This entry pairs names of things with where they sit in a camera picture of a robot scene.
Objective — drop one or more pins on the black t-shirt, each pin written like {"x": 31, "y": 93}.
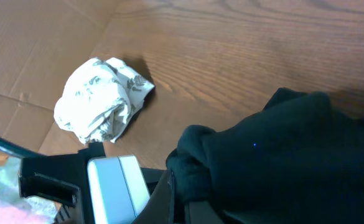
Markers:
{"x": 299, "y": 160}

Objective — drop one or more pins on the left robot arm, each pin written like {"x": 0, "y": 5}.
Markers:
{"x": 64, "y": 179}

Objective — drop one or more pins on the white fern print cloth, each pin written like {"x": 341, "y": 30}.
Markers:
{"x": 99, "y": 100}

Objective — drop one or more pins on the cardboard box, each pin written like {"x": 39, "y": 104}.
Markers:
{"x": 41, "y": 43}

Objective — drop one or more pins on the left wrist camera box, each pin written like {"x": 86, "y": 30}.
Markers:
{"x": 117, "y": 188}

